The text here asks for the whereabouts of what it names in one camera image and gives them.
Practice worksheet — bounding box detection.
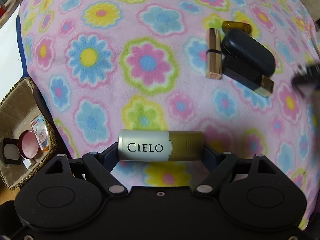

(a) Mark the gold lipstick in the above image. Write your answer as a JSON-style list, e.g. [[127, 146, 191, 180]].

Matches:
[[205, 28, 223, 80]]

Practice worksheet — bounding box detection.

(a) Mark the white and gold tube bottle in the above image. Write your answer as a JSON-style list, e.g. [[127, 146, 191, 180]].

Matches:
[[118, 129, 204, 162]]

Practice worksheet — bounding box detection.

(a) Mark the red round tin lid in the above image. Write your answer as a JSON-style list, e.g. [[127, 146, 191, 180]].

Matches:
[[17, 130, 40, 159]]

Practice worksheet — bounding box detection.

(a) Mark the black hexagonal powder compact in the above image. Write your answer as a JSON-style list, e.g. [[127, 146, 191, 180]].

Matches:
[[2, 137, 22, 165]]

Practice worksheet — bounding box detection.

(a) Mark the floral fleece blanket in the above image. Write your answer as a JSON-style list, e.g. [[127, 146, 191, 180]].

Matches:
[[19, 0, 320, 240]]

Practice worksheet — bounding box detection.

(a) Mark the amber glass bottle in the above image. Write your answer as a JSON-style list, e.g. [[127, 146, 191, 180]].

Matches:
[[222, 21, 252, 34]]

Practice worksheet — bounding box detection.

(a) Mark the dark oval glasses case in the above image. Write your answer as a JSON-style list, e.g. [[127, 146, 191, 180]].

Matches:
[[221, 29, 275, 77]]

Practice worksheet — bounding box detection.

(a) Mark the orange face-print package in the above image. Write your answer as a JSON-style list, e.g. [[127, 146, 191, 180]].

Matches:
[[30, 114, 50, 152]]

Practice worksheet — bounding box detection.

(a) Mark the black and gold rectangular box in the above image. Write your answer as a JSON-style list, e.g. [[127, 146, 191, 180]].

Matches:
[[222, 55, 275, 97]]

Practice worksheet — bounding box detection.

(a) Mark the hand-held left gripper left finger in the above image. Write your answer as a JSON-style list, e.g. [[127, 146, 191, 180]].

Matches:
[[40, 142, 128, 197]]

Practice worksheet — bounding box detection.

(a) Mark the fabric-lined wicker basket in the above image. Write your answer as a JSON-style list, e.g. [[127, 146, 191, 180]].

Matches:
[[0, 77, 58, 190]]

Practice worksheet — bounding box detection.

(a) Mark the blue table edge guard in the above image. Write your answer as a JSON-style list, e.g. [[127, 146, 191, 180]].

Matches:
[[16, 15, 33, 78]]

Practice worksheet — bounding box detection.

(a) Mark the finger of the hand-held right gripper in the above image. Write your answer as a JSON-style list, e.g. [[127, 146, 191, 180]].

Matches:
[[291, 63, 320, 98]]

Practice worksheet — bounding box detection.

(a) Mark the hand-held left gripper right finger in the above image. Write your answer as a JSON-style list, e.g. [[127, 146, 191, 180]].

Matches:
[[192, 144, 280, 197]]

